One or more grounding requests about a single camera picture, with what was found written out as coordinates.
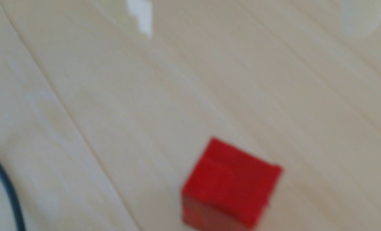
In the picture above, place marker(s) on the red block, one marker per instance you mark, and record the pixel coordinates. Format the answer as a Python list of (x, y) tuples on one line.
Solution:
[(229, 186)]

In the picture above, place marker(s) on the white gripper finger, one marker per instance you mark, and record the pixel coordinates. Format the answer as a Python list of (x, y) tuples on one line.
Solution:
[(142, 14), (362, 16)]

